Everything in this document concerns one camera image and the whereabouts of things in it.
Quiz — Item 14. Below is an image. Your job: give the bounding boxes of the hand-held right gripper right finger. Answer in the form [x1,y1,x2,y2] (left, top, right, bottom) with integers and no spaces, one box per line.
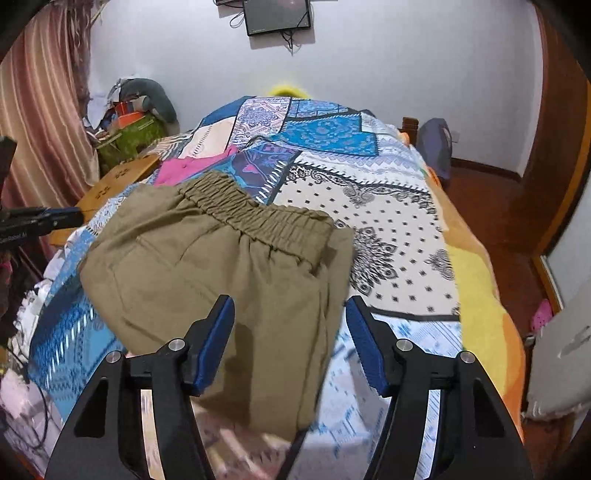
[344,295,534,480]

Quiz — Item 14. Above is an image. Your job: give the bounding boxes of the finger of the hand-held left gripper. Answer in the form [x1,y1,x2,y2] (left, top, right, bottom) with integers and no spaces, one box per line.
[7,207,86,234]

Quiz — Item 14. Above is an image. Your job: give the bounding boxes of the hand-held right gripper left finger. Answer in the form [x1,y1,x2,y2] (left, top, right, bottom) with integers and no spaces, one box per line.
[44,294,236,480]

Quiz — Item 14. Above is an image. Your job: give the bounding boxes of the khaki pants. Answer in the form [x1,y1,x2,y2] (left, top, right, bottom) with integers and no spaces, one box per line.
[79,172,355,442]

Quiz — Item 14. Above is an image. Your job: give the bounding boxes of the striped pink curtain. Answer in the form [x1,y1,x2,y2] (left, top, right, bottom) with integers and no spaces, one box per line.
[0,0,100,209]

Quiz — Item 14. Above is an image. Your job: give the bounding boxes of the wooden nightstand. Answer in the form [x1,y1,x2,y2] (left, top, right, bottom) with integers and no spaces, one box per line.
[48,154,160,248]

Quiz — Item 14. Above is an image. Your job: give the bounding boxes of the green storage box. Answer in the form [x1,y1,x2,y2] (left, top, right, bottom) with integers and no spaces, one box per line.
[97,115,167,174]

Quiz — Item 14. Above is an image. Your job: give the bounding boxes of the pile of clothes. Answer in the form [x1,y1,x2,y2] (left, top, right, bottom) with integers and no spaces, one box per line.
[88,78,140,134]

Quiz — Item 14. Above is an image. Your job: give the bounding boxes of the yellow orange fleece blanket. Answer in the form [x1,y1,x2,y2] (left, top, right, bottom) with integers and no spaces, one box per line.
[406,134,527,439]

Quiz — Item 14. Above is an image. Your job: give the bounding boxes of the pink garment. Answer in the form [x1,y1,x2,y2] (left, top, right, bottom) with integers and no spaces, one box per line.
[154,147,239,188]

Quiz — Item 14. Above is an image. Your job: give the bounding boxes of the patchwork printed blanket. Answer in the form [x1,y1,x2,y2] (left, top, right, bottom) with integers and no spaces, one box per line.
[28,95,463,480]

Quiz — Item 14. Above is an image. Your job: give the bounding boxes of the grey plush cushion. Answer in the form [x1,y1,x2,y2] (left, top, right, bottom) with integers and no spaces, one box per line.
[122,78,179,123]

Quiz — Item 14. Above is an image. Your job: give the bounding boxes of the pink slipper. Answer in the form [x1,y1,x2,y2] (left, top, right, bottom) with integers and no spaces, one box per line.
[530,299,554,333]

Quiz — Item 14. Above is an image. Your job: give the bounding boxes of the grey pillow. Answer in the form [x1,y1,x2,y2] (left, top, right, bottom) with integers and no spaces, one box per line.
[526,286,591,421]

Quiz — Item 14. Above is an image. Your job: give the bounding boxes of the grey backpack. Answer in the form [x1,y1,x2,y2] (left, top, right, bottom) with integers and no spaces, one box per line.
[416,117,454,184]

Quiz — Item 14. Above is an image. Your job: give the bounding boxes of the white wardrobe door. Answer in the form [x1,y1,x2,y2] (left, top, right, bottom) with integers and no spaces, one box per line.
[538,203,591,315]

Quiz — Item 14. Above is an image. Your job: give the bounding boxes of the yellow foam tube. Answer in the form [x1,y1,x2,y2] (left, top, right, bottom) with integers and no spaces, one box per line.
[269,82,315,100]

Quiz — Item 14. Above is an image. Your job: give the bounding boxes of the brown wooden door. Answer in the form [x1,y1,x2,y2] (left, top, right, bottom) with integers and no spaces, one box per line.
[521,4,591,259]

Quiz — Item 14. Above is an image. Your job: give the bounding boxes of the small black monitor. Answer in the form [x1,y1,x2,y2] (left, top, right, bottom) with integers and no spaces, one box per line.
[242,0,313,38]

